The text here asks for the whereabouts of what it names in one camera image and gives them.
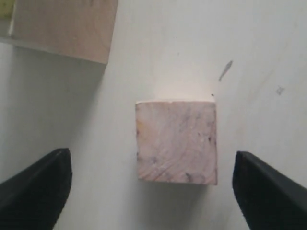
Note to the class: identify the small wooden cube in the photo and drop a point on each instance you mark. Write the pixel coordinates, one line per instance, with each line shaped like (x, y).
(177, 141)

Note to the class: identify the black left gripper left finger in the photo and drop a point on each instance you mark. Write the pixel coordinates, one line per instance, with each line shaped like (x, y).
(34, 198)

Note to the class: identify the large light wooden cube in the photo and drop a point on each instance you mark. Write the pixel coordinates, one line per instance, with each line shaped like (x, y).
(75, 28)

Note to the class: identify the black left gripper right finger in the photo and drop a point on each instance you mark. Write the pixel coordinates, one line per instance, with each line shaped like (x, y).
(268, 199)

